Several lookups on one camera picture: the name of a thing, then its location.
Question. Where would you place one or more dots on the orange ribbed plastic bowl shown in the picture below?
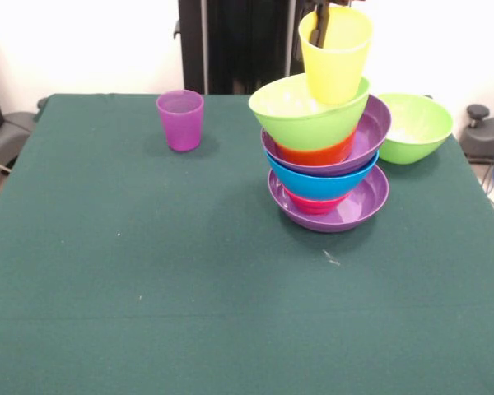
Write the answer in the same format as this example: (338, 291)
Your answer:
(317, 155)

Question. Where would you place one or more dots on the purple plastic cup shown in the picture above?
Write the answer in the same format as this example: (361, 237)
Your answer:
(181, 127)

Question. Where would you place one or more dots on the grey stand foot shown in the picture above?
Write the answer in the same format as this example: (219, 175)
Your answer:
(8, 136)

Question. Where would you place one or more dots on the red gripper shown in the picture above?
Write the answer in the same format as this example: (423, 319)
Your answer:
(348, 2)

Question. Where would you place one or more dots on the green plastic bowl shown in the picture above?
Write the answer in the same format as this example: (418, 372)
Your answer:
(420, 127)
(304, 123)

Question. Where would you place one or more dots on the yellow plastic cup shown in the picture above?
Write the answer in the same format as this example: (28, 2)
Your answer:
(337, 70)

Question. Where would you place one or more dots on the dark green tablecloth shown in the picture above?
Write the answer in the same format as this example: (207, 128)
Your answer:
(189, 349)

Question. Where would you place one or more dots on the deep blue plastic bowl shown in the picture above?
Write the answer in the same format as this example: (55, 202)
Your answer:
(313, 185)

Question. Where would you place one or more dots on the small pink plastic bowl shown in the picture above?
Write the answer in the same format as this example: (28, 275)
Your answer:
(313, 204)

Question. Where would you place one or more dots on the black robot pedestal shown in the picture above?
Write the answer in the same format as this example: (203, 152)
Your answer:
(247, 41)

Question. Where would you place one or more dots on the purple plastic bowl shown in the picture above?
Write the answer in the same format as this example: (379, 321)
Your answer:
(370, 131)
(362, 205)

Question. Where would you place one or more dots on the black stand foot with knob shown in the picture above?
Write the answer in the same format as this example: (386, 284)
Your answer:
(486, 136)

